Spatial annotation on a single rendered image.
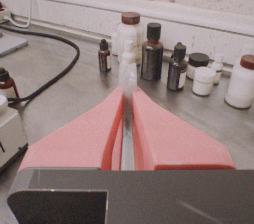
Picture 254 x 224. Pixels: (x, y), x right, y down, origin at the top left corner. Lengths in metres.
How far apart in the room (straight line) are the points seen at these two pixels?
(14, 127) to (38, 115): 0.10
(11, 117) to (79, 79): 0.21
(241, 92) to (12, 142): 0.36
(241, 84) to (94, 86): 0.27
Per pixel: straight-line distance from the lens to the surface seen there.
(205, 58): 0.50
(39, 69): 0.56
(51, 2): 0.77
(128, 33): 0.50
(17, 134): 0.34
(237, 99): 0.44
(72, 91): 0.47
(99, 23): 0.66
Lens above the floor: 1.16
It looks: 36 degrees down
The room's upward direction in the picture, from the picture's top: straight up
